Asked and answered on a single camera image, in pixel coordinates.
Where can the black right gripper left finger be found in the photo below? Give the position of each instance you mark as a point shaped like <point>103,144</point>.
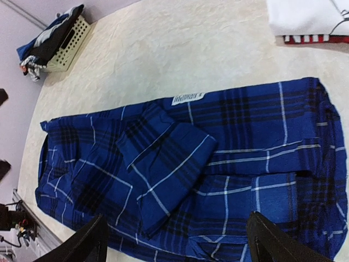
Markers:
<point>88,244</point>

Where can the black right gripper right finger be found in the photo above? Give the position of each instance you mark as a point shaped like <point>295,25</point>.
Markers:
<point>269,243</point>

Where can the blue plaid flannel shirt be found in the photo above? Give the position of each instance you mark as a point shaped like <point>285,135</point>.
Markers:
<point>177,178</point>

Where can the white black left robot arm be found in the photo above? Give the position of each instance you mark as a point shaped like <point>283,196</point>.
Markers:
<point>5,165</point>

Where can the cream perforated laundry basket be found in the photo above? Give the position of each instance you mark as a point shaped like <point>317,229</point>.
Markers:
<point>63,58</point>

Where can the black white orange printed shirt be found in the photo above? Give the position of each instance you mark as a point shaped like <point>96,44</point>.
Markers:
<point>32,66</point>

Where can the black garment in basket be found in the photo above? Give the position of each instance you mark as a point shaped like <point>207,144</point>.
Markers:
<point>49,47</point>

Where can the solid blue garment in basket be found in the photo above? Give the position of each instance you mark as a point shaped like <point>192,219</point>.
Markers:
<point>23,51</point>

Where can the folded red white shirt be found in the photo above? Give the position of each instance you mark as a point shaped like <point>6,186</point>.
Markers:
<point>315,39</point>

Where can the grey garment in basket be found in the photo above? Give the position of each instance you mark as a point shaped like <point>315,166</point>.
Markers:
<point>46,34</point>

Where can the folded white cartoon t-shirt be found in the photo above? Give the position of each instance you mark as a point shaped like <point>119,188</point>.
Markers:
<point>308,17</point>

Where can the aluminium front rail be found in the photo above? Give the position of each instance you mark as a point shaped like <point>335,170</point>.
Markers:
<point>45,240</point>

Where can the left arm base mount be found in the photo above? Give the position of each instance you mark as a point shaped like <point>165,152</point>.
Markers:
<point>13,219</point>

